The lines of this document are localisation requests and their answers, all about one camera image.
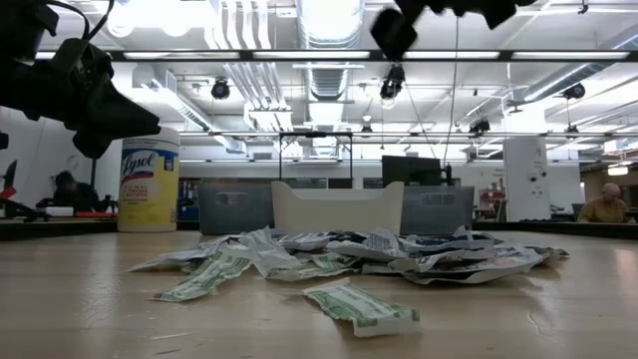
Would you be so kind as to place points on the glowing wall lamp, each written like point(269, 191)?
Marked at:
point(618, 170)

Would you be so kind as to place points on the yellow Lysol wipes canister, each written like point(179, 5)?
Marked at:
point(149, 199)

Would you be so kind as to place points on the black overhead light bar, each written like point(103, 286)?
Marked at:
point(245, 56)

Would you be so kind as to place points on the black background rig frame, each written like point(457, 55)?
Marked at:
point(316, 134)

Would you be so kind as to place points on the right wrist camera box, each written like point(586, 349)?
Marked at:
point(394, 35)

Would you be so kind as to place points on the blue storage rack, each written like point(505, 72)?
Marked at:
point(188, 209)

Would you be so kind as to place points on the red label large white packet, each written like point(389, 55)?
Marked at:
point(473, 269)

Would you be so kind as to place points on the black ceiling spotlight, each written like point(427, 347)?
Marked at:
point(220, 90)
point(574, 91)

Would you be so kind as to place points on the green print bandage packet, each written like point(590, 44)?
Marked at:
point(209, 276)
point(359, 309)
point(314, 269)

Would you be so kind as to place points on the black stand with red part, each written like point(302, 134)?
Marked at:
point(10, 174)

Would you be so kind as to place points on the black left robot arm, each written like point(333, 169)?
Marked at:
point(20, 90)

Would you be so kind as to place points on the black computer monitor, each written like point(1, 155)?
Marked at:
point(411, 172)

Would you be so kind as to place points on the silver ceiling air duct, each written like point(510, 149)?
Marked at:
point(329, 82)

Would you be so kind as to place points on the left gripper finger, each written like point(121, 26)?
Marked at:
point(129, 122)
point(92, 145)

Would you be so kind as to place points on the red tool shelf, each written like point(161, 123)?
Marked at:
point(491, 195)

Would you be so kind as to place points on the narrow grey plastic bin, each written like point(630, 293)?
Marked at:
point(234, 214)

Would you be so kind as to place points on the white printed first-aid packet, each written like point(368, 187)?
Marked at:
point(371, 247)
point(266, 254)
point(309, 242)
point(174, 258)

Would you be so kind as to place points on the white plastic bin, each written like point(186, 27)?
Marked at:
point(339, 214)

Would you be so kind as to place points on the person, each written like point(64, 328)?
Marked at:
point(605, 209)
point(70, 192)

